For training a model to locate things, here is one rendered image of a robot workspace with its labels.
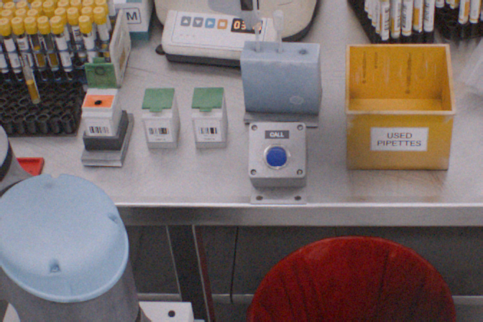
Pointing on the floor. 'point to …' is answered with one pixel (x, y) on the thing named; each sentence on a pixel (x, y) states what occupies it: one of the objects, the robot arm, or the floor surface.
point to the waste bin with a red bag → (352, 284)
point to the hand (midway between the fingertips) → (254, 18)
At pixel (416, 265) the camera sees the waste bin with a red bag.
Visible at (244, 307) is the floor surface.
